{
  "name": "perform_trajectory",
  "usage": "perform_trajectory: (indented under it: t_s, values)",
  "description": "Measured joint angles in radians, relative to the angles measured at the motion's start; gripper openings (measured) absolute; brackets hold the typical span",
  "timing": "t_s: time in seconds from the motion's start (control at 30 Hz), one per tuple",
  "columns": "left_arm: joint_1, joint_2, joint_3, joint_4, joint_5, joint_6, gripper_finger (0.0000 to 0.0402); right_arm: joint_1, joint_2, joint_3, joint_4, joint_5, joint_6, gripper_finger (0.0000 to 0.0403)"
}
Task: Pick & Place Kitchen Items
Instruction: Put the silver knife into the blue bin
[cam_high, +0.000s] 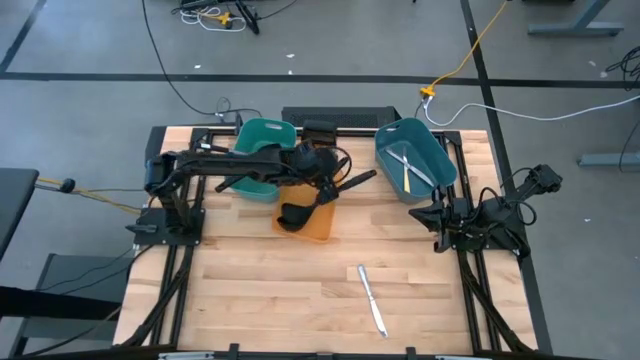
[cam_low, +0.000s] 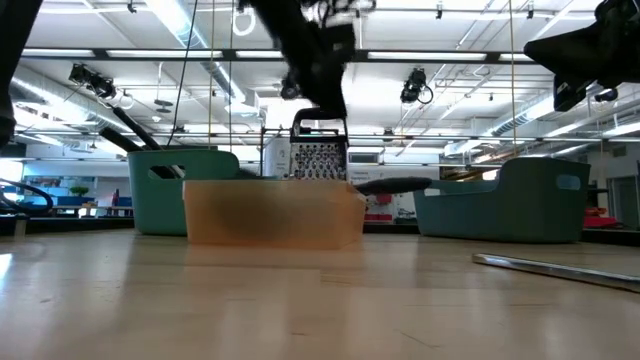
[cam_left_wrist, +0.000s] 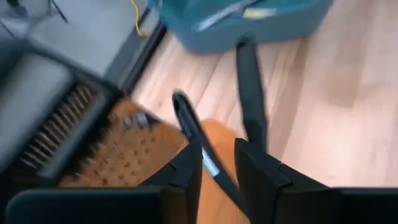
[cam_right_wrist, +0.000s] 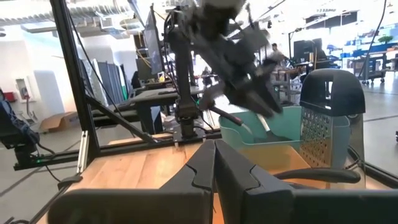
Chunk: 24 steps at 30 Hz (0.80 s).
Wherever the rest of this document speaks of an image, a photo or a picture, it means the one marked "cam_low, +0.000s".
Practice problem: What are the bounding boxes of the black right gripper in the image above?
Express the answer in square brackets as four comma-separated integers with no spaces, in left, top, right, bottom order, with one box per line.
[523,0,634,112]

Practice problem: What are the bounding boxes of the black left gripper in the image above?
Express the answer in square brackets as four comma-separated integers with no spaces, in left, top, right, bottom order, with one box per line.
[244,0,376,120]

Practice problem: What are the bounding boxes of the large black ladle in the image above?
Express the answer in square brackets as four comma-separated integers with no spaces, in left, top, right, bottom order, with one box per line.
[353,175,434,197]

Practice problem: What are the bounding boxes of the orange translucent plastic bin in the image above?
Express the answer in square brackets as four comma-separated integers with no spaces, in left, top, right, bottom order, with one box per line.
[182,178,367,251]

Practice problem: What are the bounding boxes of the black spatula steel handle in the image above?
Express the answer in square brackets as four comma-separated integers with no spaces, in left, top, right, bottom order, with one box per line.
[110,102,166,152]

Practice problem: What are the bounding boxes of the green plastic bin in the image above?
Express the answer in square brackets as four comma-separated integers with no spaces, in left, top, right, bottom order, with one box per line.
[127,148,241,237]

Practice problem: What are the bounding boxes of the steel table knife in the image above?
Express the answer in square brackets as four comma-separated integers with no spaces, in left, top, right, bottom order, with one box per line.
[471,252,640,294]

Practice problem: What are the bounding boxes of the red crate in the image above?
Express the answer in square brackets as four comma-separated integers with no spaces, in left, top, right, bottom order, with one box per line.
[583,208,619,229]

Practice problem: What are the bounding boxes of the round black camera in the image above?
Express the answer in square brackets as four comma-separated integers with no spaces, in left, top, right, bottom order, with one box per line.
[279,69,301,101]

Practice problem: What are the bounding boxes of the steel box grater black handle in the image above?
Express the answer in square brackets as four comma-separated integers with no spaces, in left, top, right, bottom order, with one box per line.
[288,107,350,182]

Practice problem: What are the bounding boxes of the black camera with cable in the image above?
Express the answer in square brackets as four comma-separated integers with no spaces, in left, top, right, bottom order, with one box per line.
[399,68,434,105]
[68,63,118,100]

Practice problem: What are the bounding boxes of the white hanging ring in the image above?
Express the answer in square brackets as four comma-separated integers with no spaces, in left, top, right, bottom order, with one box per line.
[232,7,257,38]

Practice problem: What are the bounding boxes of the black hanging cable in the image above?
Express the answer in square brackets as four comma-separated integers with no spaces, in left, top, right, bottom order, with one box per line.
[164,0,200,150]

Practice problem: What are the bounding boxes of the black aluminium frame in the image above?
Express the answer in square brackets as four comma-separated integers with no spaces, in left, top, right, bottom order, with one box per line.
[0,215,640,246]

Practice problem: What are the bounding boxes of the black cable loop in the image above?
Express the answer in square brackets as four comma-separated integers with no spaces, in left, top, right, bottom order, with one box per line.
[0,178,54,217]

